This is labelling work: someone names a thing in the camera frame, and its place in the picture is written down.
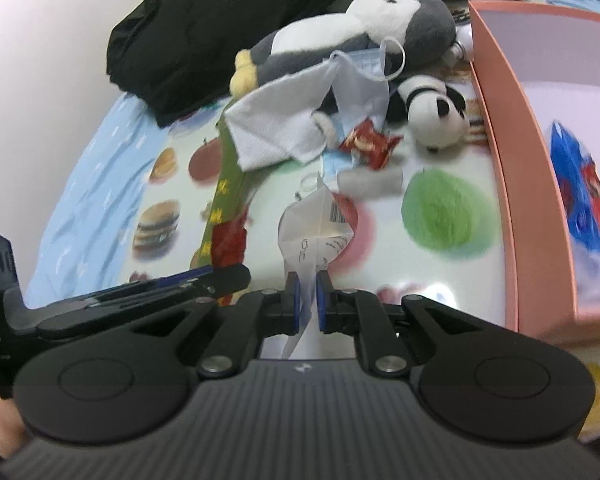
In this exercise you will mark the white plastic packet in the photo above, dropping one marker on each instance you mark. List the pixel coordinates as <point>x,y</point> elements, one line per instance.
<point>310,230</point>

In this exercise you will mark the pink cardboard box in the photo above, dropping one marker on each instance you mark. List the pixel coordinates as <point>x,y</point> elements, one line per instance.
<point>525,200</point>

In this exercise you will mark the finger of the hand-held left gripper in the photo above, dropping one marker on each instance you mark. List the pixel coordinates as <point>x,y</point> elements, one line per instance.
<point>180,295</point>
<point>190,273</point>

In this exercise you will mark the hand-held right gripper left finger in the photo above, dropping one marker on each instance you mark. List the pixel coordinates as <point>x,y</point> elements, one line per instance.
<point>294,306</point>

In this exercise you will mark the black jacket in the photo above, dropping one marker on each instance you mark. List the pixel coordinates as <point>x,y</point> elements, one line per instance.
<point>190,35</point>

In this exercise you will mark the panda plush toy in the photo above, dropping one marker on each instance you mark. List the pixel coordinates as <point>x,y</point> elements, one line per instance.
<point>430,110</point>

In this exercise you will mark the blue face mask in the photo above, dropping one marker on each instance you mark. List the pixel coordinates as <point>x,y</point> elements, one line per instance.
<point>360,90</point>

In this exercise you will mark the white round device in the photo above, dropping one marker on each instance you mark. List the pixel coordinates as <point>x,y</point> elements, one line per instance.
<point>462,42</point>

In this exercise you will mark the white paper towel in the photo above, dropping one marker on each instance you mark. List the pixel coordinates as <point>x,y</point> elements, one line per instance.
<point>270,115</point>

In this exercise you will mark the grey penguin plush toy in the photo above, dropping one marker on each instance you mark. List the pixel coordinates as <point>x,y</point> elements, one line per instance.
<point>420,20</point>

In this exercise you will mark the blue and red packet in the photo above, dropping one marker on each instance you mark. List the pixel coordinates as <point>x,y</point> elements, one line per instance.
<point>585,200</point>

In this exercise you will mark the light blue wrapper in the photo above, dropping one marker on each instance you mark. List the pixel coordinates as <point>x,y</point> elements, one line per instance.
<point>336,164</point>

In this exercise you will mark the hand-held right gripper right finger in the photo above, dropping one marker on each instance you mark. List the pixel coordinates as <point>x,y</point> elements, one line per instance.
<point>322,306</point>

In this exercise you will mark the red snack packet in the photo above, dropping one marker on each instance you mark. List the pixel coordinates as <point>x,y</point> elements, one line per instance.
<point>230,240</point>
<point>370,142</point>

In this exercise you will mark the fruit printed bed sheet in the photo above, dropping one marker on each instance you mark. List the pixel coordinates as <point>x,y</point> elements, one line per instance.
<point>130,170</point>

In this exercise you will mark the green fabric massage hammer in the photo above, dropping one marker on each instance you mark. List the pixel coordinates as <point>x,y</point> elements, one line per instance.
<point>230,185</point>

